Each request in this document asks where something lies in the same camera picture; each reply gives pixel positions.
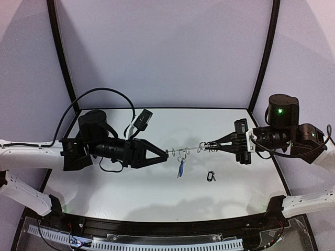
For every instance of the left black frame post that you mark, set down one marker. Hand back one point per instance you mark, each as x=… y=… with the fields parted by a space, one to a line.
x=54 y=24

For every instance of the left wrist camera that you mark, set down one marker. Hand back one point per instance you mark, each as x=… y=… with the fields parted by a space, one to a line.
x=138 y=124

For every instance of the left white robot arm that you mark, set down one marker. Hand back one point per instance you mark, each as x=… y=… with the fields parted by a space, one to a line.
x=96 y=138

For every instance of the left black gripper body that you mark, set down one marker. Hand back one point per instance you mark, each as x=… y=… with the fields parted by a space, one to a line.
x=131 y=153

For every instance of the metal ring disc with keyrings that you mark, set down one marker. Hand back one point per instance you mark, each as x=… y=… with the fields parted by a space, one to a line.
x=182 y=153

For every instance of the white slotted cable duct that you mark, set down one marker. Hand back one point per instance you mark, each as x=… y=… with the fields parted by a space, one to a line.
x=127 y=242

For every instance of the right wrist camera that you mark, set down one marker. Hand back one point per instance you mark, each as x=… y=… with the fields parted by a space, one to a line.
x=252 y=148

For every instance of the blue tag key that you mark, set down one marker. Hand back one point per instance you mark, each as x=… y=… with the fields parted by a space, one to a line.
x=180 y=167

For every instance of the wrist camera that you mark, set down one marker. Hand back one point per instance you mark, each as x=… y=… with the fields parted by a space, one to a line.
x=138 y=124
x=252 y=148

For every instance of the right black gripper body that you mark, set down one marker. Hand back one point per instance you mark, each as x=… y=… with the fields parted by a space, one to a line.
x=242 y=141

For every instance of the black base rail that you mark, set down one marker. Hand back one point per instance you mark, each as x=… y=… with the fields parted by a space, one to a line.
x=94 y=226

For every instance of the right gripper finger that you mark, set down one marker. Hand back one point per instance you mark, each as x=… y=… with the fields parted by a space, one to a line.
x=229 y=138
x=224 y=148

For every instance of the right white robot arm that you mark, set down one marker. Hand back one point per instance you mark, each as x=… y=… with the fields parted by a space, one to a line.
x=283 y=136

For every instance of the black tag key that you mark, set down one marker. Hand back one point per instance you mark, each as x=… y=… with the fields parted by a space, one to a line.
x=211 y=176

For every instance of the black frame post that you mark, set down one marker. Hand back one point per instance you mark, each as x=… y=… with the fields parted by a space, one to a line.
x=266 y=55
x=54 y=24

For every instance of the right black frame post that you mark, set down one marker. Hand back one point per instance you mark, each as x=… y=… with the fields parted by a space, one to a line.
x=266 y=55

